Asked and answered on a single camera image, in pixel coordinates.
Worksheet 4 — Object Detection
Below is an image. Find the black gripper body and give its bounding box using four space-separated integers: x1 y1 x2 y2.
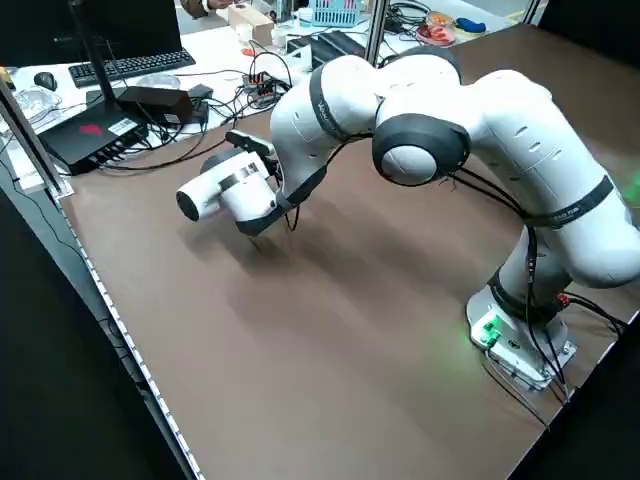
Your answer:
263 152 283 188

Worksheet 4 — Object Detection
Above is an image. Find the clear bowl orange food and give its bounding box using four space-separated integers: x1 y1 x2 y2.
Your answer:
425 10 459 29

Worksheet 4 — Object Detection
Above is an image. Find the grey hub with red plugs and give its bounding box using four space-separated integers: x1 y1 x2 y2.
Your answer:
242 71 289 101

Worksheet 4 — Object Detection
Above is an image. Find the black power brick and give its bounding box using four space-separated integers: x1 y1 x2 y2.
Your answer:
116 85 194 126

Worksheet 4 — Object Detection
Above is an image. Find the black power supply unit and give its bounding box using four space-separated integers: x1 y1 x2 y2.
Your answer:
310 30 367 65

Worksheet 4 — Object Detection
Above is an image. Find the clear plastic dish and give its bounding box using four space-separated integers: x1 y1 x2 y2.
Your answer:
135 73 181 92

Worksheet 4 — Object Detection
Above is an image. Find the cardboard box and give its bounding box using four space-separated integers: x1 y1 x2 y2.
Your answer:
228 4 276 44

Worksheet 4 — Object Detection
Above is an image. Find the blue plastic basket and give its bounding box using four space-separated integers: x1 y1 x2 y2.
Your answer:
308 0 361 27

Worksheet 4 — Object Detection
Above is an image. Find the black keyboard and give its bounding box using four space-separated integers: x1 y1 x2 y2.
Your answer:
68 50 197 89

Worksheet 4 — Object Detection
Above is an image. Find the black computer monitor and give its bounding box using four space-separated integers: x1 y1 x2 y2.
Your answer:
0 0 183 67

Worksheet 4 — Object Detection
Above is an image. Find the black flat box red logo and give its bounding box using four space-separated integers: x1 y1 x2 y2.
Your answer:
38 102 150 176

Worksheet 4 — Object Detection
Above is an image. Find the black stand pole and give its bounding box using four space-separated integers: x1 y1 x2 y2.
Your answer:
67 0 127 109

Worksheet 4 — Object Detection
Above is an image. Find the pink plate of food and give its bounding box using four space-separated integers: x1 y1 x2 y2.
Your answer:
416 22 457 48

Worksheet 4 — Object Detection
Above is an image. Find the clear plastic container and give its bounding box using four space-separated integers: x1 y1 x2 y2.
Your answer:
13 85 64 121

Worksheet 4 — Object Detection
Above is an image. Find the blue and yellow toy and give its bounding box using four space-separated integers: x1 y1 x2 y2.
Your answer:
455 17 489 37

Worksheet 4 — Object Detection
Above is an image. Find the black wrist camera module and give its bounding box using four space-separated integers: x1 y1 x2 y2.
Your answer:
225 129 277 156

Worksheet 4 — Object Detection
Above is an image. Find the black table cable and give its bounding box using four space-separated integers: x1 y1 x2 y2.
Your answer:
97 107 237 172

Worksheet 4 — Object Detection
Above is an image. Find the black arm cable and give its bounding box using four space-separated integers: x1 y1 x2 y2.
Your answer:
277 164 629 407

